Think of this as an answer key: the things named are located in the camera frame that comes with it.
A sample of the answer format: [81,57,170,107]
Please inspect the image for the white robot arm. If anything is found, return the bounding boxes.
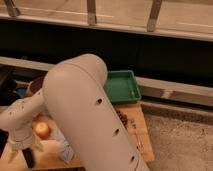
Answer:
[0,54,150,171]

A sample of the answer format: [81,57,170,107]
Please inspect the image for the small blue lid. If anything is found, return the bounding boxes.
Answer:
[16,88,26,98]

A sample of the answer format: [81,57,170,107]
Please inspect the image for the green plastic tray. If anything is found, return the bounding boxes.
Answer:
[104,70,141,104]

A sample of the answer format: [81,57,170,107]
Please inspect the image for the blue grey cloth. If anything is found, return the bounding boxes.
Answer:
[52,129,74,164]

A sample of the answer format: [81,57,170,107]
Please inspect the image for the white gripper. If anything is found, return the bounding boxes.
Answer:
[8,132,43,163]

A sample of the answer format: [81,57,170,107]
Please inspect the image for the red yellow apple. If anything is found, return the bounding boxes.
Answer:
[34,122,51,139]

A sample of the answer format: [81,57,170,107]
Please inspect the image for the purple bowl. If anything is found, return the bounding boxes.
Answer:
[29,77,44,94]

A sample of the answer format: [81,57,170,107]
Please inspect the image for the black dish brush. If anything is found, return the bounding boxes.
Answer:
[22,148,35,168]

